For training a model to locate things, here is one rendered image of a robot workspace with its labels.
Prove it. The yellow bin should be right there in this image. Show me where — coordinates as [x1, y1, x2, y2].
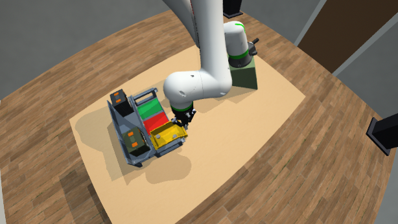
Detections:
[150, 121, 187, 149]

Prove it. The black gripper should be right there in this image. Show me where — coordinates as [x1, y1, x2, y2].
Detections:
[171, 108, 196, 130]

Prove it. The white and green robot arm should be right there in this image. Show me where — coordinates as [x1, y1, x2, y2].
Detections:
[162, 0, 259, 118]

